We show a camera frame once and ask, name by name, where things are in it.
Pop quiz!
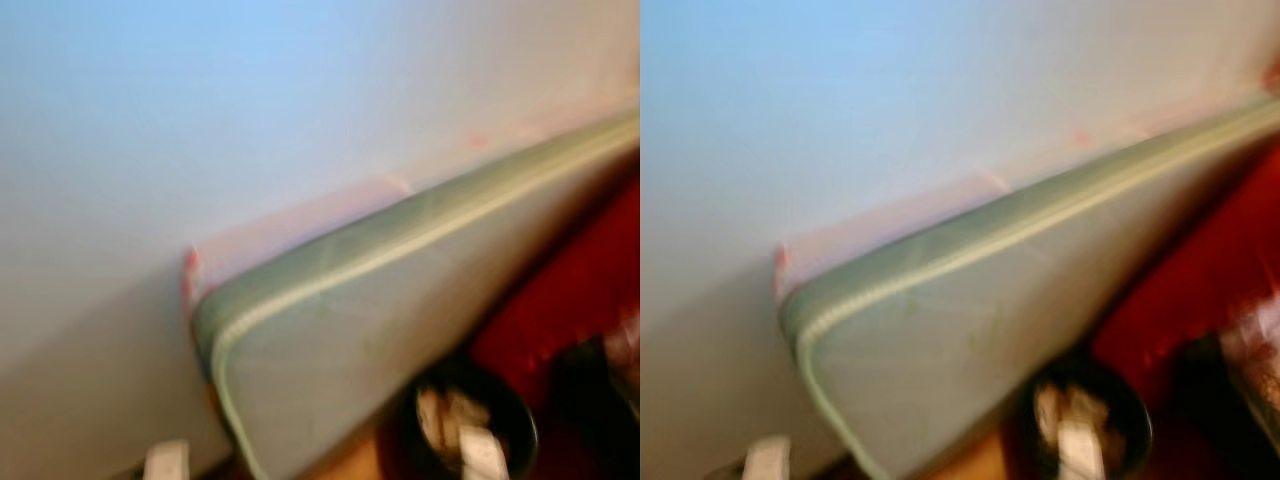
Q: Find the red cushion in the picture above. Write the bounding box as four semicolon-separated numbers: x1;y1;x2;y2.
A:
1090;140;1280;401
470;175;640;421

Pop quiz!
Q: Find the white crumpled plastic bag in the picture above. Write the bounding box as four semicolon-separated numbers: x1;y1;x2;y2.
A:
608;308;640;393
1222;295;1280;421

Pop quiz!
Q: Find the black plastic bag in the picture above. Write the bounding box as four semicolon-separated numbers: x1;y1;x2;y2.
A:
1178;333;1280;480
555;338;640;480

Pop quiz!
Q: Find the white green quilted mattress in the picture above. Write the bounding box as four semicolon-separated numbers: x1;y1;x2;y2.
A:
192;108;640;480
780;95;1280;480

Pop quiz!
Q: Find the crumpled paper waste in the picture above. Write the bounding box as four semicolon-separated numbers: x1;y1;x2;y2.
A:
1036;382;1109;441
416;386;491;451

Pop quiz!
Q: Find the black round bin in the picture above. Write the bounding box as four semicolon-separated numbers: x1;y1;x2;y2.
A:
398;358;541;480
1018;358;1154;480

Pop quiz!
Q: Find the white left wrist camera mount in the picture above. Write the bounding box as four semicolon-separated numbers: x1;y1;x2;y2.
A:
741;434;792;480
144;439;192;480

